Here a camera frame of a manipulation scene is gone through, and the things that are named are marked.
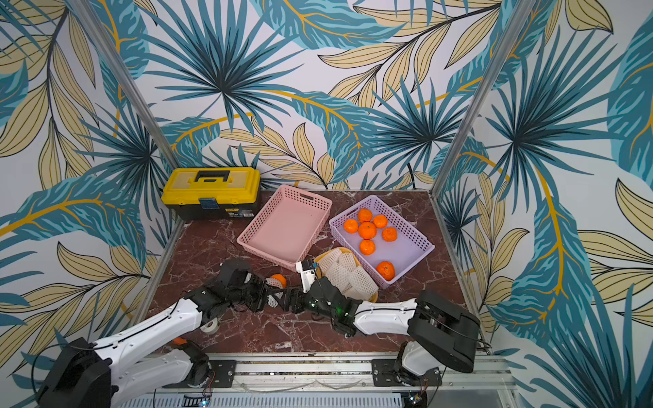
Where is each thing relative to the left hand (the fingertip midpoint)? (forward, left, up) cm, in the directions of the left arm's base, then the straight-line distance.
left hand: (282, 289), depth 80 cm
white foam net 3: (+11, -21, -1) cm, 24 cm away
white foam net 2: (+12, -15, -3) cm, 19 cm away
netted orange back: (+26, -38, -5) cm, 47 cm away
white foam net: (-5, +2, +3) cm, 6 cm away
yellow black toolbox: (+36, +30, +6) cm, 47 cm away
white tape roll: (-9, +23, -10) cm, 26 cm away
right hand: (-2, 0, +3) cm, 3 cm away
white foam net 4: (+6, -18, -1) cm, 19 cm away
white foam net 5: (+1, -25, +1) cm, 25 cm away
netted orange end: (+20, -29, -6) cm, 36 cm away
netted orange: (+5, +3, -4) cm, 7 cm away
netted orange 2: (+30, -23, -6) cm, 39 cm away
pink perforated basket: (+31, +4, -9) cm, 33 cm away
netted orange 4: (+34, -36, -7) cm, 50 cm away
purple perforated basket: (+25, -36, -9) cm, 45 cm away
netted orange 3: (+35, -29, -5) cm, 46 cm away
